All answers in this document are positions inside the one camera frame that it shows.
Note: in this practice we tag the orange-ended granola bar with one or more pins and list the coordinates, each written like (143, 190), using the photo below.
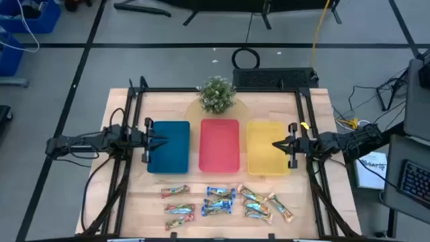
(258, 216)
(281, 208)
(251, 194)
(256, 206)

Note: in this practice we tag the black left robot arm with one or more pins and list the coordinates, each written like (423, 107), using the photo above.
(84, 141)

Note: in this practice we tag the large blue storage bin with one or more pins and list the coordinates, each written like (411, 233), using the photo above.
(43, 23)

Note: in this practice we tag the yellow power plug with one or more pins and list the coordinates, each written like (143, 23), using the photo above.
(349, 123)

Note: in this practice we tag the yellow tape strip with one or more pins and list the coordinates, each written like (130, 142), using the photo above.
(304, 126)

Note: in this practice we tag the blue plastic tray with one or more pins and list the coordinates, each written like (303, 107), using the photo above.
(174, 158)

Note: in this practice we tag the backlit black keyboard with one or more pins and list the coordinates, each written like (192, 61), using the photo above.
(416, 183)

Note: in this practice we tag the black partition screen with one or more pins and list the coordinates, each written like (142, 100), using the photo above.
(235, 4)

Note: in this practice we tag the yellow plastic tray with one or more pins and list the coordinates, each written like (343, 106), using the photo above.
(263, 158)

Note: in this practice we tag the white paper booklet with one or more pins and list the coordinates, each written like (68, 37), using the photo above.
(369, 174)

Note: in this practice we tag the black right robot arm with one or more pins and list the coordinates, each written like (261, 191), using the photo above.
(349, 138)

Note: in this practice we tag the red-ended granola bar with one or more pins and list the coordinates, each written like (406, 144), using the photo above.
(174, 191)
(179, 222)
(179, 209)

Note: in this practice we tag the black aluminium table frame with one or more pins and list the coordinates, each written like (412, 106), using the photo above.
(168, 89)

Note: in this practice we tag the red plastic tray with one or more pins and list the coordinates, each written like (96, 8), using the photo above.
(219, 146)

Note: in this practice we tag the grey side desk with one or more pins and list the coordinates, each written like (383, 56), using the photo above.
(415, 107)

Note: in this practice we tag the grey desk with keyboard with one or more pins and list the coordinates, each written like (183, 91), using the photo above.
(391, 174)

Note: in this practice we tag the black perforated computer case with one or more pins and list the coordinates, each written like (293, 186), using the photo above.
(273, 78)

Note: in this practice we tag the small green potted plant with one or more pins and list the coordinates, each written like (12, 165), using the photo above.
(217, 94)

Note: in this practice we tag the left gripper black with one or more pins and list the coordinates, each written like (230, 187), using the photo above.
(137, 138)

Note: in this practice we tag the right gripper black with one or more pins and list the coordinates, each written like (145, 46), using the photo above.
(304, 144)

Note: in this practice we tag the round translucent yellow placemat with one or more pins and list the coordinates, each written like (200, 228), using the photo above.
(188, 112)

